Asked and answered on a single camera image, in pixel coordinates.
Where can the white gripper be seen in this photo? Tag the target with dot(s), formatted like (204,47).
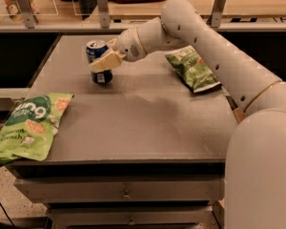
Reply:
(128,46)

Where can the blue pepsi can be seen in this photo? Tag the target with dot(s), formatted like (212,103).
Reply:
(94,50)

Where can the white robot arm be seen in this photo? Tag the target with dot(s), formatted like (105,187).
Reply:
(255,167)

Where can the green rice chip bag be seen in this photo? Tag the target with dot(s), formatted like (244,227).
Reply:
(190,66)

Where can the green coconut crunch snack bag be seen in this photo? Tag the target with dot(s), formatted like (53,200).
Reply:
(30,129)

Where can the grey drawer cabinet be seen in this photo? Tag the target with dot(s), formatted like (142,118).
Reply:
(145,132)

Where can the upper drawer knob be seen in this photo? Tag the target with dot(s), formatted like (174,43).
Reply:
(126,195)

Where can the drawer knob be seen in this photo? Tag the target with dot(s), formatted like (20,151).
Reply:
(131,222)
(126,195)

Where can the lower drawer knob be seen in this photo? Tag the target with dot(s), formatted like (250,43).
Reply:
(131,222)

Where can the cardboard box of snacks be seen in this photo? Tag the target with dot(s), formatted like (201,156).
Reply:
(224,209)

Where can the middle metal bracket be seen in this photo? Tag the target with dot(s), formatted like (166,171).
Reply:
(103,10)

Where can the metal bracket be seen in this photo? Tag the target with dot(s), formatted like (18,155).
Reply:
(28,16)
(217,11)
(103,10)

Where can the left metal bracket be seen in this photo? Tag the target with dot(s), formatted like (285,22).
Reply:
(28,16)

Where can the right metal bracket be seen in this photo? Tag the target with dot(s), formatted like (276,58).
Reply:
(217,11)

